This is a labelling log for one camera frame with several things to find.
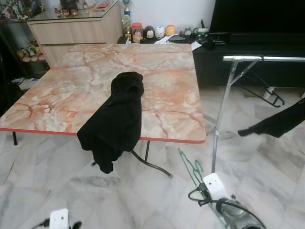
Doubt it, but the green plastic clothes hanger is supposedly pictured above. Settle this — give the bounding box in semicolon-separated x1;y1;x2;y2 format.
178;148;204;187

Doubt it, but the black logo polo shirt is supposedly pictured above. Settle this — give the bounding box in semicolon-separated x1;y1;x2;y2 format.
237;98;305;139
77;72;144;174

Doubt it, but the black clothes hanger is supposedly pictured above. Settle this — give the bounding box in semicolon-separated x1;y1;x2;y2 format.
237;71;285;108

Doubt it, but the black TV console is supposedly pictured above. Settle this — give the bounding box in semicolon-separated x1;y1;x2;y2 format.
193;32;305;89

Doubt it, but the orange marble folding table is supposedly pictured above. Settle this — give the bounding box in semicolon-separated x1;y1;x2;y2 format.
0;43;207;179

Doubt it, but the chrome clothes rack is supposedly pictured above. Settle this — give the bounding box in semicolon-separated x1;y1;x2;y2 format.
211;55;305;173

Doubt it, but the green white cup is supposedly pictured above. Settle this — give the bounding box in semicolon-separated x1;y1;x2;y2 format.
197;28;210;44

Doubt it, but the stack of white papers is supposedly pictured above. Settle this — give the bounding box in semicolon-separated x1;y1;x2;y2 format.
155;35;176;44

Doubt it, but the white round toy figure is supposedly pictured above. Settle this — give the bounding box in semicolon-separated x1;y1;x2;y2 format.
155;25;165;39

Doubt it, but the black round toy figure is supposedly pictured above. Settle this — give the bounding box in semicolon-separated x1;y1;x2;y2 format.
143;25;156;40

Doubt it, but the red lid jar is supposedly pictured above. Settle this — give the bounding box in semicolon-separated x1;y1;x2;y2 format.
131;22;143;43

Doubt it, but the black flat television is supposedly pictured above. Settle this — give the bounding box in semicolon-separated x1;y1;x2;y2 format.
210;0;305;35

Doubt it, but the light wooden cabinet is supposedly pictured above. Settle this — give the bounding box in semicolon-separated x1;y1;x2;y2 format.
26;2;123;67

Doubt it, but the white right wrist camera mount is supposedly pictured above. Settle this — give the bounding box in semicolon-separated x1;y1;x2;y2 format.
203;173;230;201

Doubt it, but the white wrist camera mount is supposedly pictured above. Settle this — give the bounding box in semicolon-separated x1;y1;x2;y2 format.
49;208;70;229
203;173;230;201

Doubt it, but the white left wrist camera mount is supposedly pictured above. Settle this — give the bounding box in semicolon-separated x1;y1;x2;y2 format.
49;208;70;229

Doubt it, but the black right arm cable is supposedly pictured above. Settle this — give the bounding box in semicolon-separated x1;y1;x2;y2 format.
187;183;266;229

